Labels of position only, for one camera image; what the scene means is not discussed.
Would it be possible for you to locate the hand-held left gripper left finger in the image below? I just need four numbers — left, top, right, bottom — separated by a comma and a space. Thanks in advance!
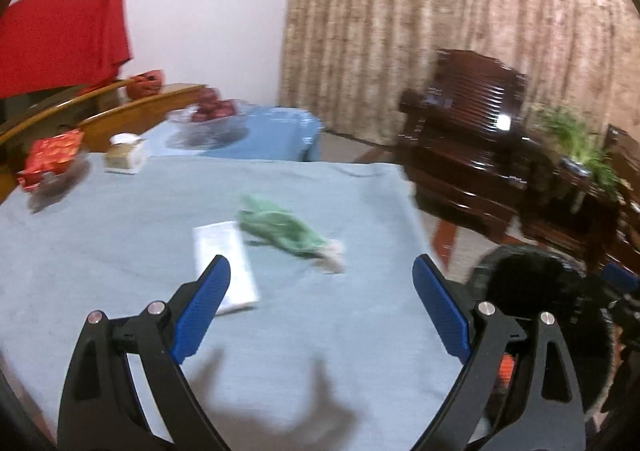
57, 255, 232, 451

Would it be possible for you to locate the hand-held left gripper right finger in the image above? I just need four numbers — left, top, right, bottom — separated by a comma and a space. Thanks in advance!
412, 253, 586, 451

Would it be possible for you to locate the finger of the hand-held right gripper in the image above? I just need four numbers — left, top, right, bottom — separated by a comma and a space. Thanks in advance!
606, 297, 640, 333
601, 264, 640, 295

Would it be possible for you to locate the bin with black bag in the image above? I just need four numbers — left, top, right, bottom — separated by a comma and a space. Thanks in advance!
462, 245, 621, 422

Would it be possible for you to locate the dark wooden side table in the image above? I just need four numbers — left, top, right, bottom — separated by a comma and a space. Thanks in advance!
520, 126, 640, 278

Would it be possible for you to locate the wooden table leg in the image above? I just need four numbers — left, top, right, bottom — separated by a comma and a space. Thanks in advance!
430, 218, 467, 278

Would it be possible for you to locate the light blue table cloth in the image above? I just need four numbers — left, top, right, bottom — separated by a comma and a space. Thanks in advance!
0, 153, 471, 451

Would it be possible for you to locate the small white tissue scrap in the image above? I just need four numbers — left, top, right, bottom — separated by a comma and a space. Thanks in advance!
319, 240, 347, 275

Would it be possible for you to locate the green potted plant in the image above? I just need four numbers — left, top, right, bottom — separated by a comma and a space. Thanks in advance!
537, 106, 626, 192

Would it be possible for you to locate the dark wooden armchair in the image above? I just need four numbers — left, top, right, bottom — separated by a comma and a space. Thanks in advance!
397, 48, 557, 245

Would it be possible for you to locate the clear glass fruit bowl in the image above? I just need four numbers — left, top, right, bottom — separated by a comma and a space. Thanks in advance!
165, 98, 251, 150

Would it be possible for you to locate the dark glass dish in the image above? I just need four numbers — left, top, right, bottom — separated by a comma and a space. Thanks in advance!
27, 153, 94, 214

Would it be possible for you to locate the shiny blue scalloped tablecloth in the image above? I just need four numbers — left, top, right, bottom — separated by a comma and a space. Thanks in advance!
145, 105, 326, 163

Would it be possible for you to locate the curved wooden bench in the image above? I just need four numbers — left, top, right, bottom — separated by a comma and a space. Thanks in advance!
0, 81, 208, 205

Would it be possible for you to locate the red snack packet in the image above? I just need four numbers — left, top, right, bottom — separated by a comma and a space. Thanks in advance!
17, 128, 85, 192

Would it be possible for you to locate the beige patterned curtain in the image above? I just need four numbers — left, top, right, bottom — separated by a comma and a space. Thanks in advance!
277, 0, 640, 168

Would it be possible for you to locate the red cloth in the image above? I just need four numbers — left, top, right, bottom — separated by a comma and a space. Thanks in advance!
0, 0, 133, 100

